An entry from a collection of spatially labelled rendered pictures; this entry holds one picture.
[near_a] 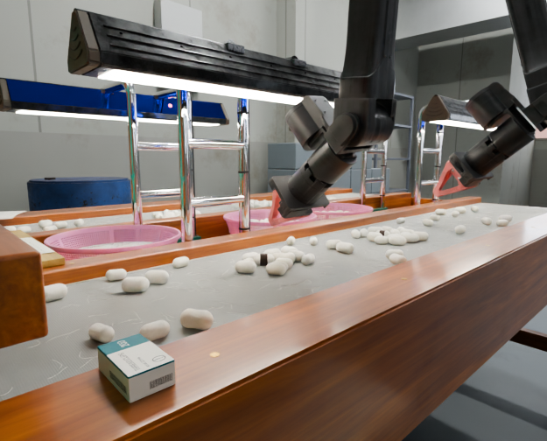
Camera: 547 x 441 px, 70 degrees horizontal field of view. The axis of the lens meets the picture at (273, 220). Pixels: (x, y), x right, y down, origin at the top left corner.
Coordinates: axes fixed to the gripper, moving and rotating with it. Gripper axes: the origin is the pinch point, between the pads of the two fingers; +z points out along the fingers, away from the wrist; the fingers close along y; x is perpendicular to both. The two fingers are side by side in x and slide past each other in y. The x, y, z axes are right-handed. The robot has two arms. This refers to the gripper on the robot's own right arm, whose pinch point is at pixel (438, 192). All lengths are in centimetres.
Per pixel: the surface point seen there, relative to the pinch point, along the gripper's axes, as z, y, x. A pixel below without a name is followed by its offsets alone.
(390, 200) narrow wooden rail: 54, -80, -28
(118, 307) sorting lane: 16, 64, 1
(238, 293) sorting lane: 11, 49, 5
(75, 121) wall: 176, -6, -193
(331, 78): -3.5, 17.4, -27.5
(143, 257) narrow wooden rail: 26, 54, -10
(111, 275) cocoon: 24, 61, -7
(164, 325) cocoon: 6, 64, 8
